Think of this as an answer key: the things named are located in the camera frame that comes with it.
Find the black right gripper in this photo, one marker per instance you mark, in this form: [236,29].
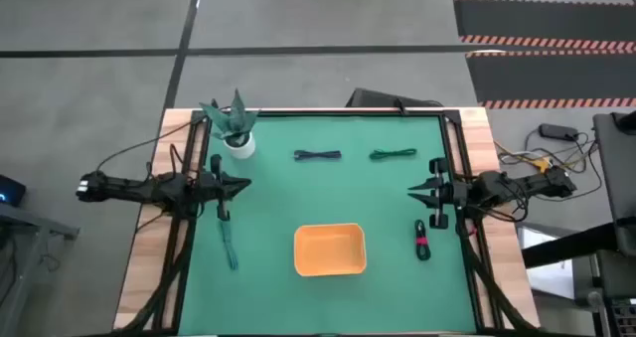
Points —
[454,194]

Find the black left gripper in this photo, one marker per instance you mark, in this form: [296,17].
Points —
[214,188]

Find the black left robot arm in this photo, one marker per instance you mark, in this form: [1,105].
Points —
[129,190]

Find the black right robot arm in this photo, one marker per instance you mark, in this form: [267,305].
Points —
[536,184]

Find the white plant pot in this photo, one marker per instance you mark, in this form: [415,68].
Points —
[242,150]

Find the green artificial plant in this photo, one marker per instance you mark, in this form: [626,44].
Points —
[232,119]

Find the green table mat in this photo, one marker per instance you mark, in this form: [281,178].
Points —
[323,198]

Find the black flat panel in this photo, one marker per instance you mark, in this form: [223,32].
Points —
[377,98]

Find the orange plastic bin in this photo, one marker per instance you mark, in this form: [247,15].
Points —
[329,250]

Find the black power adapter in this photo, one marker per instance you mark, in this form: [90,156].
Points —
[558,131]

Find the white board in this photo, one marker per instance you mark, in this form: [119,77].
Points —
[549,272]

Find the black floor mat striped edge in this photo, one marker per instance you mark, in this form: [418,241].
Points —
[546,19]
[551,76]

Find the black operator stand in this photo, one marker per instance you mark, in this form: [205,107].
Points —
[616,178]

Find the grey side desk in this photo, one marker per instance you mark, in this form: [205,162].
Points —
[25,237]

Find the black device blue light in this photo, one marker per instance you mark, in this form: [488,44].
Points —
[10,190]

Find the black keyboard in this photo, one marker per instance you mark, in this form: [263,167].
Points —
[623,317]

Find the black aluminium table frame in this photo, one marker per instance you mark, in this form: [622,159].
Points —
[323,113]

